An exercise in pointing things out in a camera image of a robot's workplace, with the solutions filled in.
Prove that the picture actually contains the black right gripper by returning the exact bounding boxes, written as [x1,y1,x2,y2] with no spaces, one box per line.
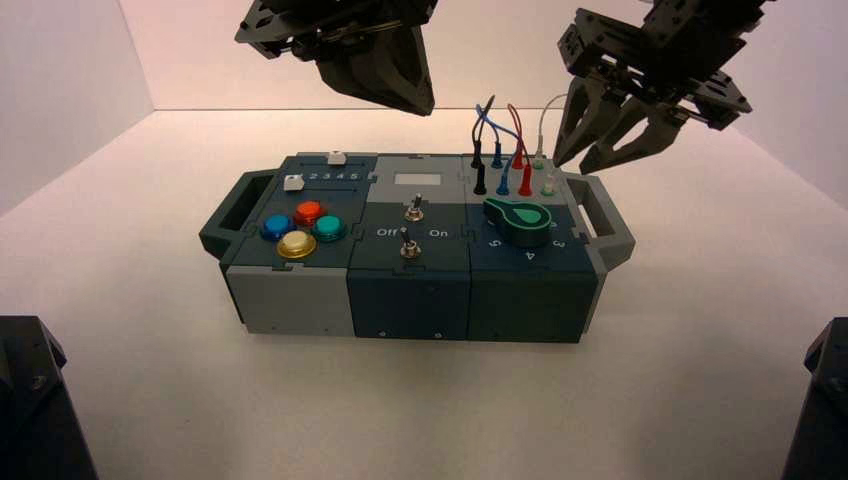
[553,7,754,177]

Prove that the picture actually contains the green rotary selector knob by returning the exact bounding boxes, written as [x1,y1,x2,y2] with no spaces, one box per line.
[482,196,554,248]

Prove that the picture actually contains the white jumper wire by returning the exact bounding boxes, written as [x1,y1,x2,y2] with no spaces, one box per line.
[535,92,571,197]

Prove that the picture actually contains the teal and grey control box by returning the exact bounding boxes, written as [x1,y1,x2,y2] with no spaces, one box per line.
[198,150,637,344]

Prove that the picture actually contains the blue jumper wire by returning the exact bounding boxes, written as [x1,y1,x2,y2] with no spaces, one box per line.
[474,102,525,197]

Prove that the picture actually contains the blue round push button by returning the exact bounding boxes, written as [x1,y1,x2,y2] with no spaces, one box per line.
[260,213,298,242]

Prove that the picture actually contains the teal round push button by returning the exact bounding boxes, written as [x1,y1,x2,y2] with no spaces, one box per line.
[311,215,348,244]

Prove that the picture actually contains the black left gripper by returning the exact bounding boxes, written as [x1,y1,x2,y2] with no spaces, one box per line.
[234,0,440,117]

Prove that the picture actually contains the red round push button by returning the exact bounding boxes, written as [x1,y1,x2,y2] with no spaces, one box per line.
[292,200,326,228]

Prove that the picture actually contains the yellow round push button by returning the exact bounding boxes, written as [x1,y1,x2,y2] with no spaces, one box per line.
[276,230,318,261]

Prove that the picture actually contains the red jumper wire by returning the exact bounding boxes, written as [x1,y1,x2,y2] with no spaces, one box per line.
[506,102,535,198]

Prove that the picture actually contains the black jumper wire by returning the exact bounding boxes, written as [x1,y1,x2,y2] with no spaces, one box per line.
[470,94,497,197]

